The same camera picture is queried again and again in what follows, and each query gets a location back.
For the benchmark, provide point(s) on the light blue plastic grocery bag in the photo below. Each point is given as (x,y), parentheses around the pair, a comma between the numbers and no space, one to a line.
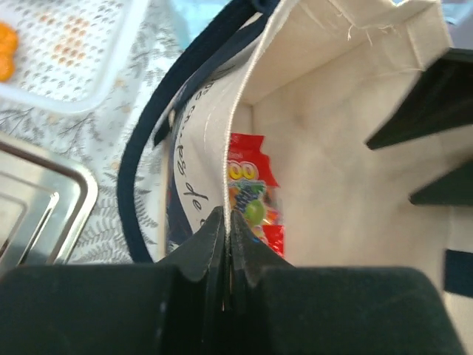
(190,17)

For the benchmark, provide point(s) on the red candy bag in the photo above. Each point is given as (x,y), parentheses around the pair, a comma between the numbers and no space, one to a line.
(253,190)

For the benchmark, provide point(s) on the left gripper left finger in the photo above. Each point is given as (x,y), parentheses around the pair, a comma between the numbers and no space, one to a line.
(170,307)

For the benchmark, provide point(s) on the white plastic basket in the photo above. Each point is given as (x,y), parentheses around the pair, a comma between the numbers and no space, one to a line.
(69,52)

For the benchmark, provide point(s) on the beige canvas tote bag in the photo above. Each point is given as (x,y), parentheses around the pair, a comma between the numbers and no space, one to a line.
(316,79)

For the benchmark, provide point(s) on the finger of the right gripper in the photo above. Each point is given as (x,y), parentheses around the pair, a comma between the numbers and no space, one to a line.
(452,189)
(441,99)

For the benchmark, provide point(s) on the metal baking tray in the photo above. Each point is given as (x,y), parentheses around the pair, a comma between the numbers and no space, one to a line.
(46,200)

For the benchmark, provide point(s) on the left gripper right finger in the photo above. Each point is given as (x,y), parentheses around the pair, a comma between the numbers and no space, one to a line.
(282,309)

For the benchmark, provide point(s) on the orange toy fried chicken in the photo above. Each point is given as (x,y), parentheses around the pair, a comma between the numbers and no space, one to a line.
(8,47)

